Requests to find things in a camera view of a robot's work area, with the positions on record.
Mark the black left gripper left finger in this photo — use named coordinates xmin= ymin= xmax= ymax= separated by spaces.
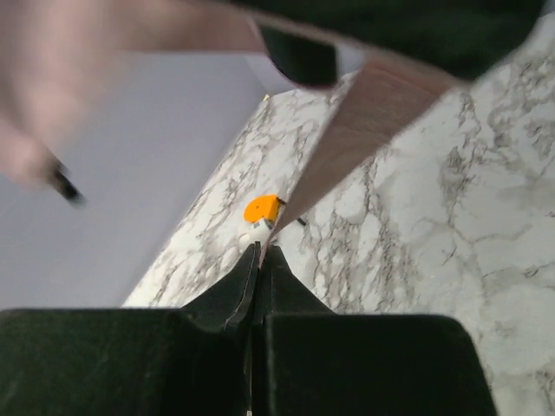
xmin=1 ymin=244 xmax=260 ymax=415

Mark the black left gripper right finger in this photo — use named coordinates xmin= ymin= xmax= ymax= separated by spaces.
xmin=255 ymin=247 xmax=497 ymax=416

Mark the pink folding umbrella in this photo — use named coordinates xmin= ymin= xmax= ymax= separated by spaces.
xmin=1 ymin=1 xmax=546 ymax=231

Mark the white orange small device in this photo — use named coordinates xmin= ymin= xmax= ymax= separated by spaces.
xmin=239 ymin=194 xmax=287 ymax=246

